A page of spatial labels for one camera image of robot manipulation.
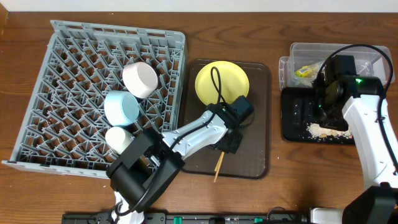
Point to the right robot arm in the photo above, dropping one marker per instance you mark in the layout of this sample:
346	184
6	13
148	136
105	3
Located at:
360	102

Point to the light blue bowl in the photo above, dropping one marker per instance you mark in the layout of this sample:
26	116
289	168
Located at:
121	108

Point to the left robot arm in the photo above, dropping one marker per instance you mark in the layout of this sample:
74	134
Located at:
148	165

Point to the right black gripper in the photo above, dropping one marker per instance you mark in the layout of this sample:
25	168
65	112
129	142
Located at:
333	123

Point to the wooden chopstick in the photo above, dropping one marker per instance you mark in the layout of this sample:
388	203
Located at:
219	162
216	175

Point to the black tray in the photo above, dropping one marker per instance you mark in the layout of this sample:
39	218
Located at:
296	115

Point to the white paper cup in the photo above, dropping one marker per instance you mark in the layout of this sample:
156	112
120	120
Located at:
118	139

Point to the white bowl with rice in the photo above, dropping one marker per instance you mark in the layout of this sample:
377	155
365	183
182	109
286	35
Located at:
140	79

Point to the grey plastic dish rack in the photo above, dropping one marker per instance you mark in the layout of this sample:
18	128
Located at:
64	125

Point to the yellow plate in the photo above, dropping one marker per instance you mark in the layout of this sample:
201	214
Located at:
234	82

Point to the clear plastic bin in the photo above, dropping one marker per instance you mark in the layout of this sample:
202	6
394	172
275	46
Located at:
368	62

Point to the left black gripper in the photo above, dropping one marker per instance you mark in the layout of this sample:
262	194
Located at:
229	144

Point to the brown serving tray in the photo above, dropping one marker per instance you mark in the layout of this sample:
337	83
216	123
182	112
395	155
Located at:
252	159

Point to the green snack wrapper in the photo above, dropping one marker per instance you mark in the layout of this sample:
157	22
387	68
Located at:
308	71

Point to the spilled rice pile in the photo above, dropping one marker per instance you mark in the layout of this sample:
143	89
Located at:
318	132

